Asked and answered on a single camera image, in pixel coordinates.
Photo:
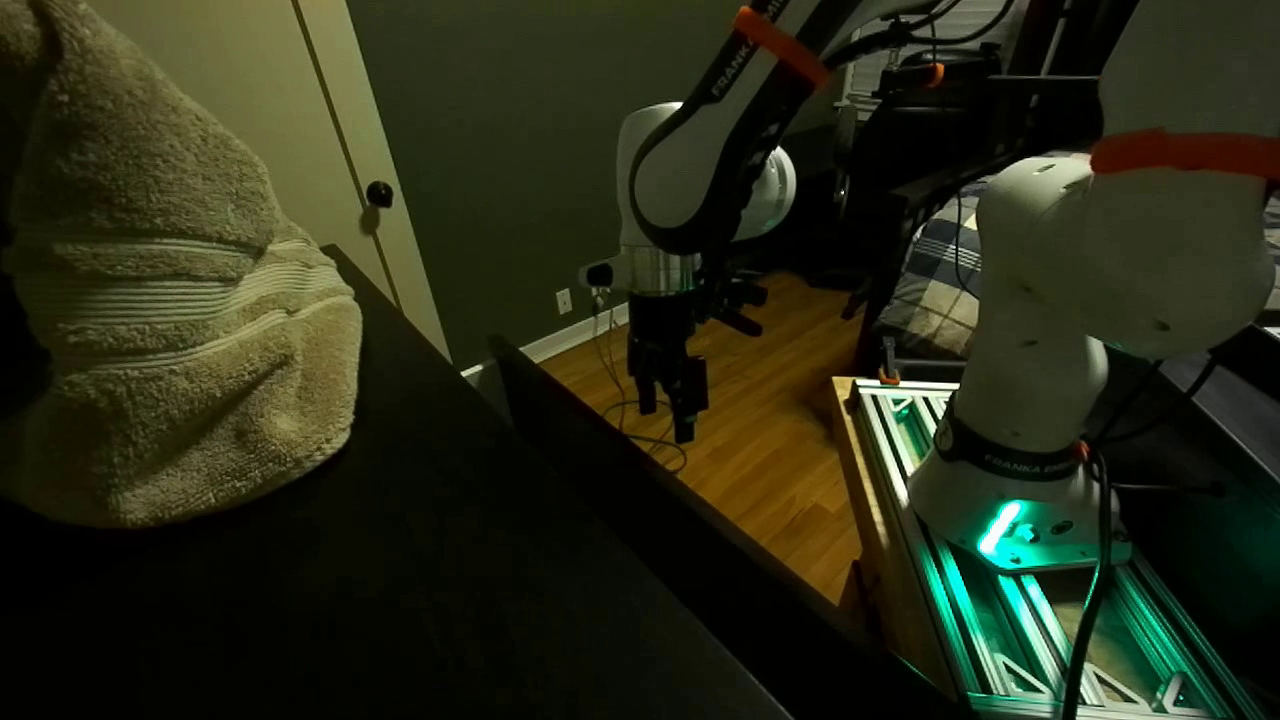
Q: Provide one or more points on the plaid bed cover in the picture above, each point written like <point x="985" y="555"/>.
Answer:
<point x="939" y="299"/>

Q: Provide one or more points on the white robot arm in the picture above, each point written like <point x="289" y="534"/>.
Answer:
<point x="1148" y="242"/>

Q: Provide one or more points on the beige folded towel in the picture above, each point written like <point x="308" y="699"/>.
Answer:
<point x="196" y="345"/>

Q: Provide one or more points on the dark round door knob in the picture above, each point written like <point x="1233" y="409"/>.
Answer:
<point x="381" y="192"/>

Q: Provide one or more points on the dark wooden dresser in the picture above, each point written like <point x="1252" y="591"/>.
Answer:
<point x="454" y="560"/>

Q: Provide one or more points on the white wall outlet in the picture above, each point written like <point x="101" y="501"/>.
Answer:
<point x="563" y="303"/>

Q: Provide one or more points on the black tripod stand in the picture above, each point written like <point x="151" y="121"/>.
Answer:
<point x="939" y="125"/>

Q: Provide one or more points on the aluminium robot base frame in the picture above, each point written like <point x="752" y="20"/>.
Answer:
<point x="1002" y="641"/>

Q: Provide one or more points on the white closet door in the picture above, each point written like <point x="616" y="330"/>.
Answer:
<point x="289" y="81"/>

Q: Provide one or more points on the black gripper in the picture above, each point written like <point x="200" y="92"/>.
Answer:
<point x="656" y="355"/>

